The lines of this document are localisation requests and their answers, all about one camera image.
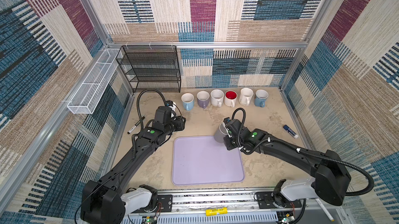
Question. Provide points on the lavender plastic tray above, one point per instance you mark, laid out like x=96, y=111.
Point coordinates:
x=200, y=160

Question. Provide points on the cream mug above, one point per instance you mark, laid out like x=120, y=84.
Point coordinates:
x=217, y=98

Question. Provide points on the white round mug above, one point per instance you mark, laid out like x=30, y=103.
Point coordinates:
x=230, y=98

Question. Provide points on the black wire shelf rack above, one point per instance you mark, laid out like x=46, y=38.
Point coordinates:
x=150, y=67

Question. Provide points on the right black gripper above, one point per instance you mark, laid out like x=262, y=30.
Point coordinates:
x=229, y=146

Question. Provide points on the yellow cylinder tube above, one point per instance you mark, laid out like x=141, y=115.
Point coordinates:
x=216, y=211

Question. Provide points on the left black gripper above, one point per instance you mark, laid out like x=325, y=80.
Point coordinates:
x=180, y=124

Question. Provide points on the black marker pen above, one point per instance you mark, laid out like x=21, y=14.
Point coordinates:
x=136, y=125

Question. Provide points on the purple mug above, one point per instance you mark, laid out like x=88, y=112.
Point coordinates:
x=203, y=98

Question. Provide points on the aluminium rail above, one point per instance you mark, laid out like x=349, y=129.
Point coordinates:
x=234, y=199

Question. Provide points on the grey mug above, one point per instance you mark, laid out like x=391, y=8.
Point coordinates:
x=221, y=133

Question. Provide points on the blue white glue stick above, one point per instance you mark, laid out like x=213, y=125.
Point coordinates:
x=290, y=131

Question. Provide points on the white slotted cable duct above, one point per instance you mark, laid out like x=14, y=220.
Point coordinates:
x=229, y=218

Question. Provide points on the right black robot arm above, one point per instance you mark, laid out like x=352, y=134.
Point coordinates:
x=328, y=180

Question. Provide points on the white tall mug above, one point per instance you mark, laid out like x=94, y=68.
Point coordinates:
x=246, y=95

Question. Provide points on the light blue mug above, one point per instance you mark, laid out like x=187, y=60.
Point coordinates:
x=188, y=101

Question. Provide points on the white wire mesh basket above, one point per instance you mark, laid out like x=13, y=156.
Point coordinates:
x=90, y=92

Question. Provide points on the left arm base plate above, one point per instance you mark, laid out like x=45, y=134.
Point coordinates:
x=164, y=203

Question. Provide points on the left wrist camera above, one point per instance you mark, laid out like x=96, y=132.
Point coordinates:
x=172, y=105

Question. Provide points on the teal blue square mug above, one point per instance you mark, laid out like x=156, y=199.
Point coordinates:
x=260, y=98

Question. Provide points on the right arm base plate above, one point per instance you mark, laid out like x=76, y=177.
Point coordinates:
x=267, y=199

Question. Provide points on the white yellow pen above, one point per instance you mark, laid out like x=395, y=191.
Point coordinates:
x=325, y=210

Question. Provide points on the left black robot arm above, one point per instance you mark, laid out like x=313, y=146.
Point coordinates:
x=107, y=200

